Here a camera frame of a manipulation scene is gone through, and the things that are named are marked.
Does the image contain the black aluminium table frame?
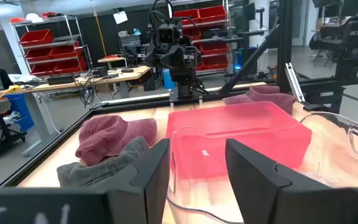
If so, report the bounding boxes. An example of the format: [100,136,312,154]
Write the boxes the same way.
[0,0,347,189]

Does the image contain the silver aluminium bar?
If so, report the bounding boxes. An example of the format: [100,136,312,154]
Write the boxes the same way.
[284,62,306,103]

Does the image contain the maroon cap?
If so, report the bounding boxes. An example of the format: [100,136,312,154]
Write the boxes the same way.
[222,85,297,115]
[75,114,158,167]

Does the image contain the metal wire shelf rack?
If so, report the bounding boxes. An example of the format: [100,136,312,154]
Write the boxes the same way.
[172,2,231,75]
[10,14,93,78]

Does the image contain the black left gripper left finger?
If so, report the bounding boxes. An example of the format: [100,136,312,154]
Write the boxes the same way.
[106,138,171,224]

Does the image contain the black equipment stand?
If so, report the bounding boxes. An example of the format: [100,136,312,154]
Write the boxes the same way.
[308,0,358,114]

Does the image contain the black hanging cables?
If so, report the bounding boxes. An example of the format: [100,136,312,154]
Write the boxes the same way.
[78,77,96,108]

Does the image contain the blue box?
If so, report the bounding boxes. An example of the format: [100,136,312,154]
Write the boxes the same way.
[162,68,176,90]

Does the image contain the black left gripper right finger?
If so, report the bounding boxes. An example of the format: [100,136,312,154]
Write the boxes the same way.
[224,138,310,224]

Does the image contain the small wooden table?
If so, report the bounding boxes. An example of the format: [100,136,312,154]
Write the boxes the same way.
[97,55,127,70]

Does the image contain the wooden top desk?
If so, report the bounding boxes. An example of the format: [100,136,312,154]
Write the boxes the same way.
[0,65,152,158]

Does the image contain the dark grey cap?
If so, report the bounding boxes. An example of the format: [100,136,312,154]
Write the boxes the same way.
[57,136,150,188]

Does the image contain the white paper sign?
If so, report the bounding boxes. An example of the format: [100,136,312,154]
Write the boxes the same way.
[113,11,129,25]

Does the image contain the grey parts drawer cabinet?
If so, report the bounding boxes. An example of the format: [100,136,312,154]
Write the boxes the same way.
[118,32,142,48]

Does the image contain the clear plastic bin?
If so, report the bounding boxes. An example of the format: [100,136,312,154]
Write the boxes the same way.
[165,111,358,224]

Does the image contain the white strip bar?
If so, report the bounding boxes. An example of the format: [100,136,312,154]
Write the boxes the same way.
[100,92,171,105]

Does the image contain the yellow cable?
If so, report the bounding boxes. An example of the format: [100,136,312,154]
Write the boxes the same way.
[0,84,21,111]

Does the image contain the red plastic storage bin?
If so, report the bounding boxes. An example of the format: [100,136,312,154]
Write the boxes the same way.
[25,48,52,62]
[198,5,227,23]
[199,42,229,55]
[202,55,229,70]
[54,58,88,74]
[30,63,57,77]
[19,29,55,47]
[173,8,201,26]
[48,43,83,59]

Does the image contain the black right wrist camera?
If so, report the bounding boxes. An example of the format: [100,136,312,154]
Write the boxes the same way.
[155,23,183,47]

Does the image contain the yellow pole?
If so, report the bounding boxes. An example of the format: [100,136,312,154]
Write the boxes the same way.
[92,6,108,57]

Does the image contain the blue plastic bin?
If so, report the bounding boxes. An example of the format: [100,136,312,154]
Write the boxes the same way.
[3,93,35,133]

